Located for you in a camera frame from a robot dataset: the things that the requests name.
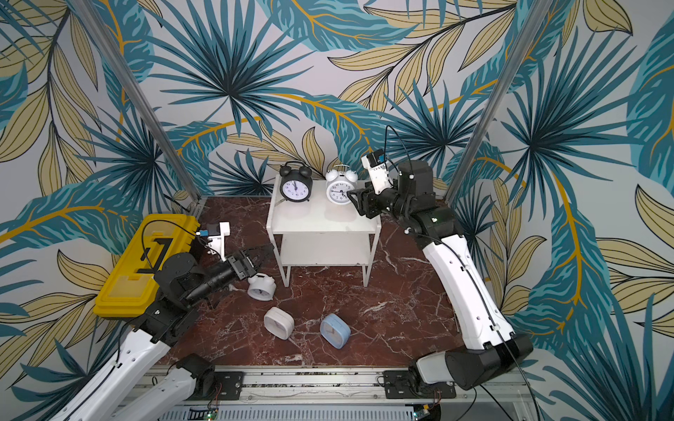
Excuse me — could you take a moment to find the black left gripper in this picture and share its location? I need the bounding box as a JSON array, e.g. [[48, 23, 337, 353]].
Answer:
[[184, 242, 274, 308]]

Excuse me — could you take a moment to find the white twin-bell alarm clock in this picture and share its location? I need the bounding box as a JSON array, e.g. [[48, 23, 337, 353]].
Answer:
[[247, 274, 277, 302]]

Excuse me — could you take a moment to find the black twin-bell alarm clock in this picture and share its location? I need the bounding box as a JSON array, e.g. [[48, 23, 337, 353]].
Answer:
[[279, 160, 313, 203]]

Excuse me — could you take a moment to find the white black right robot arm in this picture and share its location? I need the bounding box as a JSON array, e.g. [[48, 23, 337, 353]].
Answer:
[[348, 150, 533, 389]]

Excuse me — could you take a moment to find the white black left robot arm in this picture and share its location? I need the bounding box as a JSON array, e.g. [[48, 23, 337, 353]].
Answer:
[[53, 244, 275, 420]]

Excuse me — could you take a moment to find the white two-tier shelf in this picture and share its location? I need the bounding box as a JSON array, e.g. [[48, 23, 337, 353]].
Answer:
[[266, 176, 382, 286]]

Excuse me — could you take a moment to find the white square alarm clock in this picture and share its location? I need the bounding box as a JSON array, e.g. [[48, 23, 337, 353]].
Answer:
[[263, 307, 295, 340]]

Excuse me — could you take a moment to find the light blue square clock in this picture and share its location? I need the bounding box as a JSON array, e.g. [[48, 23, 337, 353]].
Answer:
[[321, 314, 351, 349]]

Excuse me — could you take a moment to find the yellow black toolbox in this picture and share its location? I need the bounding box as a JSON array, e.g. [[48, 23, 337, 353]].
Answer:
[[93, 214, 200, 319]]

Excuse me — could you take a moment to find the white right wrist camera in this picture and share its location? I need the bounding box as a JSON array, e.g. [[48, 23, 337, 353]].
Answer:
[[361, 149, 393, 195]]

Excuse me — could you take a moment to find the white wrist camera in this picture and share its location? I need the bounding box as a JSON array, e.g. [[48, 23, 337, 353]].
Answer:
[[196, 221, 231, 261], [361, 149, 393, 195]]

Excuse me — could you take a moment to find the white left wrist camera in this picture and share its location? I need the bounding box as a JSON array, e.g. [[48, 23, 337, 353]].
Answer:
[[196, 221, 231, 261]]

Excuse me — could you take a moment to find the aluminium corner post left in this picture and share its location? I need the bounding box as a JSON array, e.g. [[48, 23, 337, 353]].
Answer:
[[71, 0, 201, 202]]

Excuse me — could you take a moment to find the aluminium corner post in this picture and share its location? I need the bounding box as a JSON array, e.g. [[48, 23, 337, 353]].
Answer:
[[71, 0, 201, 202], [444, 0, 552, 207]]

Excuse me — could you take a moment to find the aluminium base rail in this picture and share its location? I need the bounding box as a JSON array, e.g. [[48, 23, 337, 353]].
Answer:
[[104, 365, 538, 421]]

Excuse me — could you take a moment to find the aluminium corner post right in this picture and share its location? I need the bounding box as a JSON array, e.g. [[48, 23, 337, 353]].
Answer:
[[444, 0, 552, 207]]

